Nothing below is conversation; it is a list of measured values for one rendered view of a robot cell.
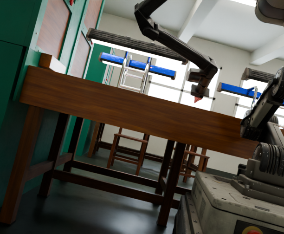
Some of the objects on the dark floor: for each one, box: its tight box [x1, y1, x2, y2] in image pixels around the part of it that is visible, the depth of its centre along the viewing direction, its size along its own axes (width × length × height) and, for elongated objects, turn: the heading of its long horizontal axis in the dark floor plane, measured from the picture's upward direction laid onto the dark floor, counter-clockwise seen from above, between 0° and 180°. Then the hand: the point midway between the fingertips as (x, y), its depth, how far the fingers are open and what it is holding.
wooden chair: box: [106, 127, 148, 176], centre depth 396 cm, size 44×44×91 cm
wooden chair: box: [168, 145, 210, 186], centre depth 405 cm, size 44×44×91 cm
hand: (195, 101), depth 163 cm, fingers closed
